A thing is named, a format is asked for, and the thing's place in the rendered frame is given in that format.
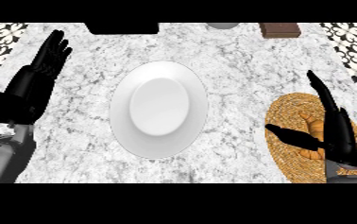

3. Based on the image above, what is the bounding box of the white oval plate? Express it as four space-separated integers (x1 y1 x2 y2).
108 60 209 160

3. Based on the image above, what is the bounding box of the black appliance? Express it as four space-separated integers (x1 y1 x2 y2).
83 23 160 36

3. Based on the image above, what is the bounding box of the round woven straw placemat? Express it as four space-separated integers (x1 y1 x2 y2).
263 92 357 184

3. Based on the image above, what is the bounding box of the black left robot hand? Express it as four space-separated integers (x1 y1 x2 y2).
0 29 73 126

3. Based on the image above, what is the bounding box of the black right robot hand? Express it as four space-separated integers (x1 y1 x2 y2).
263 69 357 167

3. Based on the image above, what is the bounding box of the grey round object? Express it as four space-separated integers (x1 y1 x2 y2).
204 23 241 30

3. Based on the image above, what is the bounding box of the brown rectangular block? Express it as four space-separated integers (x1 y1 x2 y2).
257 23 302 39

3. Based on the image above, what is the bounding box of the golden brown croissant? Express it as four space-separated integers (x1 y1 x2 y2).
296 112 327 162

